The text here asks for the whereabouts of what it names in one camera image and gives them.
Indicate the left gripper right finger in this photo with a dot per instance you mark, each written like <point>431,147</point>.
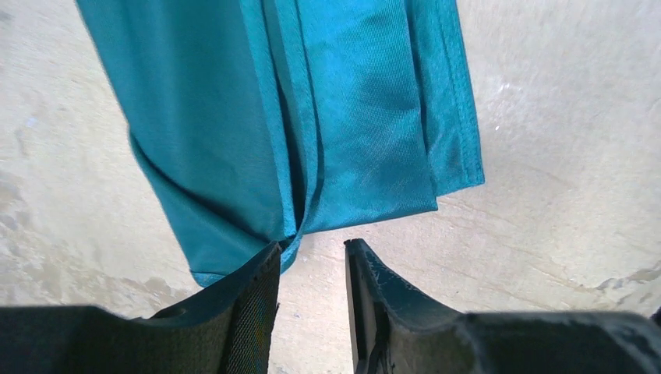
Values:
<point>397,328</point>

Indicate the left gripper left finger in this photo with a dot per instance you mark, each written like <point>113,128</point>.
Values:
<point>224,328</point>

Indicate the teal cloth napkin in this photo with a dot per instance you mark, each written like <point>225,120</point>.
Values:
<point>264,121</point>

